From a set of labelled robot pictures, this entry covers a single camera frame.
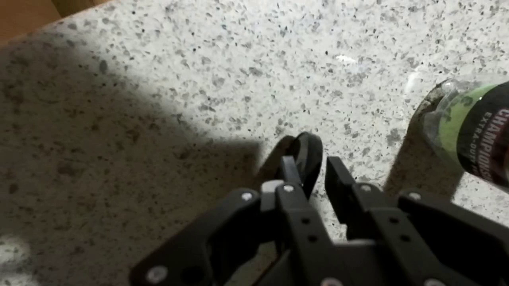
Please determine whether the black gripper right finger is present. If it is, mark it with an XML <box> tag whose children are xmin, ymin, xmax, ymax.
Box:
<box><xmin>325</xmin><ymin>157</ymin><xmax>509</xmax><ymax>286</ymax></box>

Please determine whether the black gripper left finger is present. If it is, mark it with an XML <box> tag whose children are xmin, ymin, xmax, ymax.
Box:
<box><xmin>127</xmin><ymin>154</ymin><xmax>324</xmax><ymax>286</ymax></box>

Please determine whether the tall dark snack can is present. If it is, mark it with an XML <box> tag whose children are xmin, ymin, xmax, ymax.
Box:
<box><xmin>419</xmin><ymin>80</ymin><xmax>509</xmax><ymax>191</ymax></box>

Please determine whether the black plastic can lid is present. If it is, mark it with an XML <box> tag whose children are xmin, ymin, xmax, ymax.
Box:
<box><xmin>254</xmin><ymin>132</ymin><xmax>322</xmax><ymax>197</ymax></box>

